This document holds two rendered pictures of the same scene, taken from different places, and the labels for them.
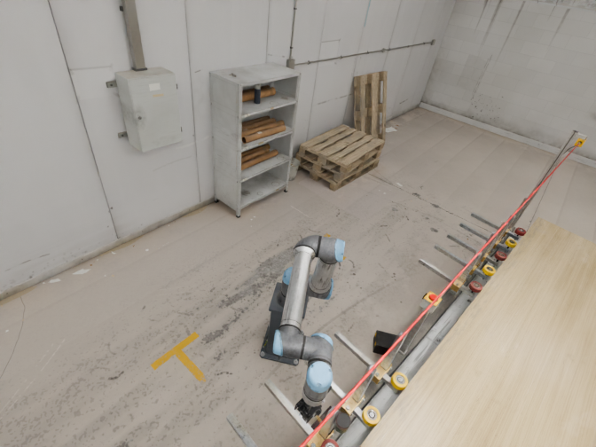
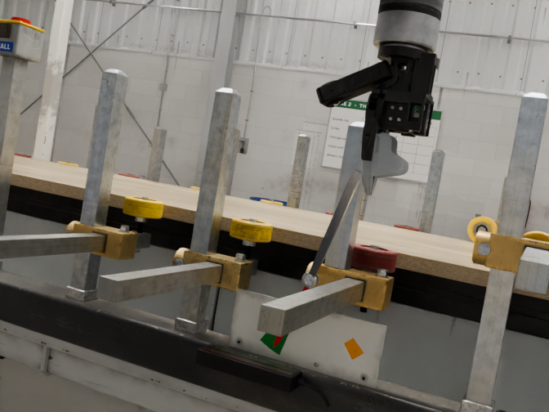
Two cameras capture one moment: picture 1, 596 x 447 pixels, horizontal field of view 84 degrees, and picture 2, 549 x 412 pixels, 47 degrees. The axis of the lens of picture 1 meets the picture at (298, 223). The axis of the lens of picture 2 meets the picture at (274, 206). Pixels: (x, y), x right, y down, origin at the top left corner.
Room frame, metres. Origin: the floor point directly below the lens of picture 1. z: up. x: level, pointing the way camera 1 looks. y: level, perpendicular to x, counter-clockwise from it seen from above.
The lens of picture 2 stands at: (1.01, 0.67, 1.01)
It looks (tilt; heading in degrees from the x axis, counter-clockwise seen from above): 3 degrees down; 253
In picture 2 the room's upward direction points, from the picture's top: 10 degrees clockwise
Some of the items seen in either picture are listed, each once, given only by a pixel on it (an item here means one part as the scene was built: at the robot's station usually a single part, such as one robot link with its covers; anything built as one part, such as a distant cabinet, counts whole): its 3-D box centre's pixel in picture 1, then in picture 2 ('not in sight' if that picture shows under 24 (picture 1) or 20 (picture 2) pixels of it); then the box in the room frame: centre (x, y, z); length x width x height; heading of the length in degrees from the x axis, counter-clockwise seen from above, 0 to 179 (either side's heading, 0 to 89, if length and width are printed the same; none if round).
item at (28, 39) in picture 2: (430, 302); (18, 42); (1.17, -0.75, 1.18); 0.07 x 0.07 x 0.08; 50
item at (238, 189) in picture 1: (254, 142); not in sight; (3.57, 0.65, 0.78); 0.90 x 0.45 x 1.55; 145
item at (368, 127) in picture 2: not in sight; (372, 130); (0.62, -0.16, 1.09); 0.05 x 0.02 x 0.09; 50
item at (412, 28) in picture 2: (314, 393); (406, 37); (0.59, -0.16, 1.23); 0.10 x 0.09 x 0.05; 50
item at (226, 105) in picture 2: (359, 392); (207, 222); (0.79, -0.42, 0.90); 0.03 x 0.03 x 0.48; 50
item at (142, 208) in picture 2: (396, 384); (140, 224); (0.88, -0.64, 0.85); 0.08 x 0.08 x 0.11
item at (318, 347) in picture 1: (317, 351); not in sight; (0.71, -0.16, 1.32); 0.12 x 0.12 x 0.09; 87
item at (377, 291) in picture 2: (320, 439); (348, 284); (0.58, -0.25, 0.85); 0.13 x 0.06 x 0.05; 140
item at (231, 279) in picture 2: (353, 403); (212, 268); (0.77, -0.41, 0.82); 0.13 x 0.06 x 0.05; 140
